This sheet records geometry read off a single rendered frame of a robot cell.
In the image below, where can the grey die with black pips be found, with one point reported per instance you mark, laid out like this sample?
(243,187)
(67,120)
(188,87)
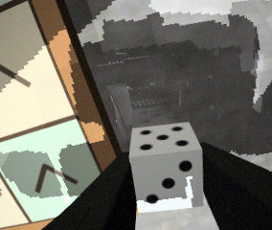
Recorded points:
(166,165)

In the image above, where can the cream square track with arrows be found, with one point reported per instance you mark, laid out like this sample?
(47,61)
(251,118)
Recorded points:
(55,20)

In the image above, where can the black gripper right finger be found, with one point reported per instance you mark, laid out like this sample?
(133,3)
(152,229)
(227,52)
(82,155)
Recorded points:
(239,193)

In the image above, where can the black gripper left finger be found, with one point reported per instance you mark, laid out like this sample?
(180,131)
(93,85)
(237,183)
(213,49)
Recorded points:
(109,203)

